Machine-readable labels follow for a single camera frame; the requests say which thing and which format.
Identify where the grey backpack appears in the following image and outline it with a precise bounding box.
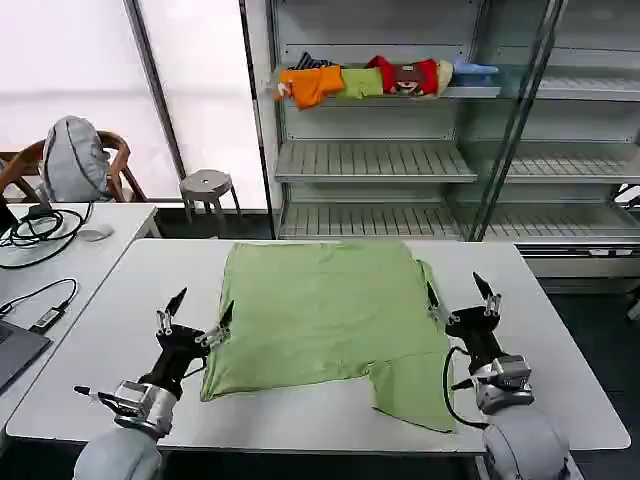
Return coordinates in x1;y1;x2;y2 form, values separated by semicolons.
42;115;112;202

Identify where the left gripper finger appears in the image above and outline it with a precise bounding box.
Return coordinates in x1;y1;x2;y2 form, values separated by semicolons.
194;300;236;347
156;287;189;337

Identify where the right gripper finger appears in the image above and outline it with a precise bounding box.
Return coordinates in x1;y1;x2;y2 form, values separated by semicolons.
472;271;503;318
425;280;454;325

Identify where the black adapter with cable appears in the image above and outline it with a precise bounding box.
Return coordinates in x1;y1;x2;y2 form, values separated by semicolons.
0;278;79;335

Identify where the grey empty shelf rack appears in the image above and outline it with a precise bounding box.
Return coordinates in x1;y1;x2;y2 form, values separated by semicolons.
449;0;640;279

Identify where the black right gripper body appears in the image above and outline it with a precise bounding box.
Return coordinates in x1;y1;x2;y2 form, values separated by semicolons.
444;305;504;372

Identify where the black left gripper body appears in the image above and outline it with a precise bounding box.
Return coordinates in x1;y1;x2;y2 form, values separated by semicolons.
139;323;212;399

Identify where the black cable coil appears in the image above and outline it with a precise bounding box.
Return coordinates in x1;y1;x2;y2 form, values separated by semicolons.
0;201;95;250

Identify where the dark grey laptop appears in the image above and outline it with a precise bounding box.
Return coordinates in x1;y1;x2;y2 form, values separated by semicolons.
0;319;54;394

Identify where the grey round stool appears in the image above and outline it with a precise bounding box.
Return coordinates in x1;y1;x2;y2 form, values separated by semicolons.
178;168;244;226

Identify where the dark window frame post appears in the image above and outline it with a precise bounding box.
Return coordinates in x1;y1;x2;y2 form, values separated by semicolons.
123;0;189;181

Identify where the green shirt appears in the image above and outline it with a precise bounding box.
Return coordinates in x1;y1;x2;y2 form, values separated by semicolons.
199;240;459;435

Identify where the white computer mouse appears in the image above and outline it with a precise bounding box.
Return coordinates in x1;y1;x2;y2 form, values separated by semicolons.
79;224;115;242

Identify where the grey shelf rack with clothes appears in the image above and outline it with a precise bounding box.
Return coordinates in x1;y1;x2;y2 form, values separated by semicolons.
239;0;504;241

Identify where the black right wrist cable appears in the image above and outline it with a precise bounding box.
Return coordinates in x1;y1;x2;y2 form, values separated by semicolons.
441;344;491;430

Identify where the brown wooden chair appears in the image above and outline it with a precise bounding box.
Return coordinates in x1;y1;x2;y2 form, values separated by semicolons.
0;130;149;204

